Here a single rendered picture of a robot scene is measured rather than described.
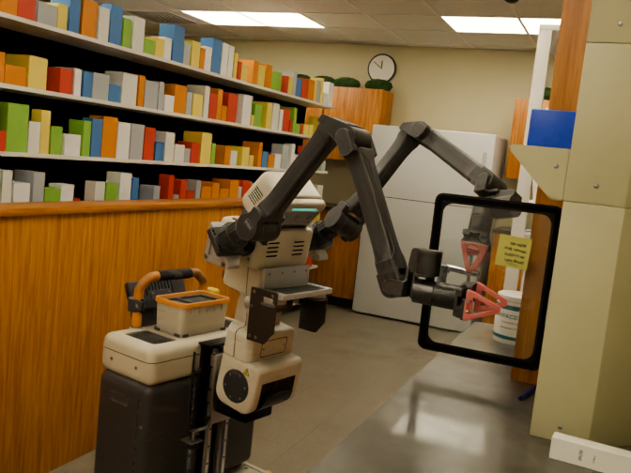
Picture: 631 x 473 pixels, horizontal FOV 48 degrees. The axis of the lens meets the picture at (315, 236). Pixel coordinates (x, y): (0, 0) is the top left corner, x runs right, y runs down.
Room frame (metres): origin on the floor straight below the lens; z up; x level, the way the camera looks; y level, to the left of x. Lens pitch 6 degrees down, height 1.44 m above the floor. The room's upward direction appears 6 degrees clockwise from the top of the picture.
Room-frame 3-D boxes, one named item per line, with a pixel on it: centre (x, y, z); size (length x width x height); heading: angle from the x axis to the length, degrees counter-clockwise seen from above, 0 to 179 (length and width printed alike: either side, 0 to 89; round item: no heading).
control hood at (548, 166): (1.54, -0.48, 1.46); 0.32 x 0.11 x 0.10; 157
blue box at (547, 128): (1.62, -0.51, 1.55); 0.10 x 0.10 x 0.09; 67
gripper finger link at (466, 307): (1.53, -0.37, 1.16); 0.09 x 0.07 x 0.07; 67
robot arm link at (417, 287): (1.61, -0.26, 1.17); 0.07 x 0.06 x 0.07; 67
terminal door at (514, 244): (1.72, -0.43, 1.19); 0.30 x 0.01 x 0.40; 69
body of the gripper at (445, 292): (1.59, -0.32, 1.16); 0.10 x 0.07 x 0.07; 157
